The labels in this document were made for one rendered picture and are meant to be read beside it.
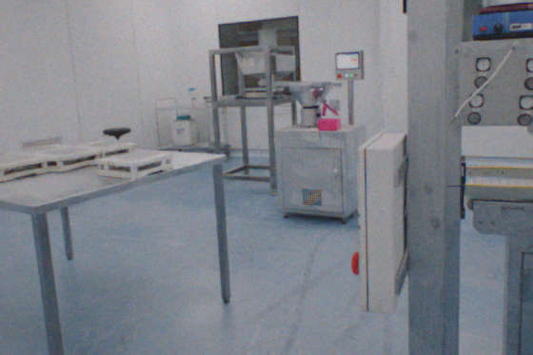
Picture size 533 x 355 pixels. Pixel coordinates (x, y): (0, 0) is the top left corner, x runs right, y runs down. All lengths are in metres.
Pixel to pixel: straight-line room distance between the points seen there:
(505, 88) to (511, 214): 0.36
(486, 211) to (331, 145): 2.53
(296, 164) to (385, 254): 3.37
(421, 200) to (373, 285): 0.17
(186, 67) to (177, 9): 0.88
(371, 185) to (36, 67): 5.99
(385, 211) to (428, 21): 0.30
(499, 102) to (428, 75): 0.67
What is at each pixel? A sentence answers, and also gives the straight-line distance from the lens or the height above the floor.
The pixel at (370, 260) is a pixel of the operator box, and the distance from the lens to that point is 0.80.
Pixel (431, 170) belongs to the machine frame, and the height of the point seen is 1.07.
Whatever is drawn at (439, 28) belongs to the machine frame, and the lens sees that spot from 0.84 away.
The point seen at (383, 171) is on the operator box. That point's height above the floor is 1.09.
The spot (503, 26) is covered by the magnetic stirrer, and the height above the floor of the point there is 1.33.
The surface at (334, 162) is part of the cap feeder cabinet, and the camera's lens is 4.01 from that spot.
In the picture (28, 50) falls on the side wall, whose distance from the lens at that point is 6.52.
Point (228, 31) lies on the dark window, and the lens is 7.68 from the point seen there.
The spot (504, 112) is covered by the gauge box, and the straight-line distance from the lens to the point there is 1.50.
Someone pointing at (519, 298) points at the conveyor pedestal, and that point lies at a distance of 1.72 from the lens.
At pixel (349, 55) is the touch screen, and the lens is 4.29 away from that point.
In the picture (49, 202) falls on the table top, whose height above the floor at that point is 0.82.
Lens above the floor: 1.24
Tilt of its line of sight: 9 degrees down
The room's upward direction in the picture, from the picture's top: 3 degrees counter-clockwise
